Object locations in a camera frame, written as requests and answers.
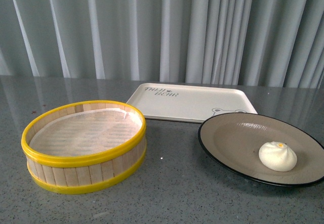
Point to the beige plate with black rim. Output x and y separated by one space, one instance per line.
233 140

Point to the white steamed bun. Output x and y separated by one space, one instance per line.
277 156

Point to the cream bear serving tray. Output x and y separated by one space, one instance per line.
187 103

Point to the white steamer liner paper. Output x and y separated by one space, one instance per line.
86 133

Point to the yellow rimmed bamboo steamer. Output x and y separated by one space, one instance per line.
87 173

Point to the grey pleated curtain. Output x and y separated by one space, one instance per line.
230 42

